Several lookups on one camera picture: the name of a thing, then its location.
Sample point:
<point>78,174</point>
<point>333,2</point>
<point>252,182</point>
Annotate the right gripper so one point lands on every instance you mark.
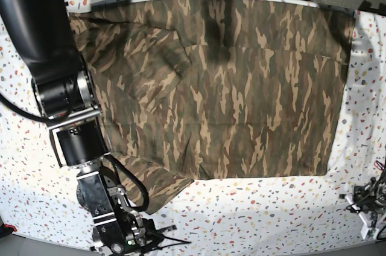
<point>148,239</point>

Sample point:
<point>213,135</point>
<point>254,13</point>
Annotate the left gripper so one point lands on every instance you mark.
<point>365,200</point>

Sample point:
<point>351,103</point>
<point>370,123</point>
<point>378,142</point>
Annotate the camouflage T-shirt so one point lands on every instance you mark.
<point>214,89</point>

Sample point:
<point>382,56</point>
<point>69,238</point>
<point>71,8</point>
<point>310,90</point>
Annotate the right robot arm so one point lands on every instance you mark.
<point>64,91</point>

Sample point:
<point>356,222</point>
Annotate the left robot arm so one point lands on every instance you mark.
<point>380,183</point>

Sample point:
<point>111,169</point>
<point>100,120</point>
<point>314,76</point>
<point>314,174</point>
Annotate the red table corner clamp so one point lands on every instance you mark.
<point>7,230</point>

